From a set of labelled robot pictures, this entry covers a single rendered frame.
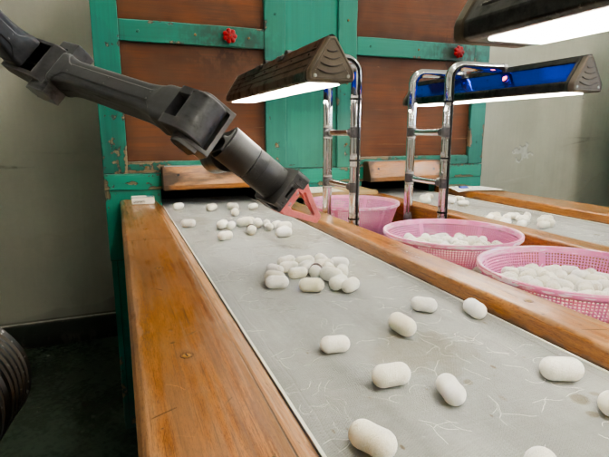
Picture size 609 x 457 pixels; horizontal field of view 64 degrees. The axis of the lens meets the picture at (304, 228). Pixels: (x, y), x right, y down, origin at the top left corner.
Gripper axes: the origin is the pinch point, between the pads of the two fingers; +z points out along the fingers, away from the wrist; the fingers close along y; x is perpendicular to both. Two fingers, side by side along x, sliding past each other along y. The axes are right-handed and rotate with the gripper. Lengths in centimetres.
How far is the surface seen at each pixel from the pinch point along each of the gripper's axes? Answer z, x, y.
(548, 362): 6.0, 2.6, -44.4
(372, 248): 13.2, -2.3, 0.4
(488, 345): 7.8, 3.7, -36.7
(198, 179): -3, 4, 72
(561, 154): 195, -159, 157
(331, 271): 2.3, 6.2, -10.8
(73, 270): -3, 68, 163
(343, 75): -11.1, -20.5, -0.6
